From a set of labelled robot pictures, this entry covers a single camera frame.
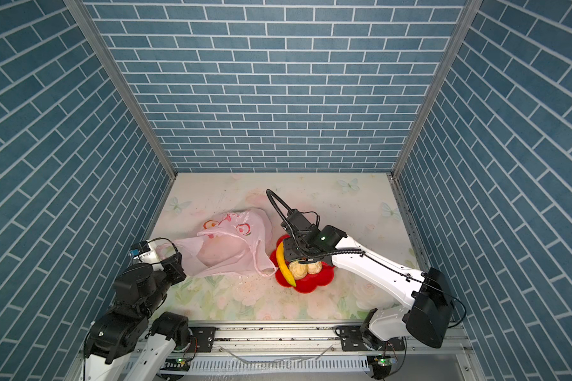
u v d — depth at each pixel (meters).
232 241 0.94
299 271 0.83
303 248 0.56
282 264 0.83
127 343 0.46
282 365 0.77
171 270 0.61
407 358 0.69
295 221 0.58
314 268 0.85
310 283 0.81
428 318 0.39
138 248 0.58
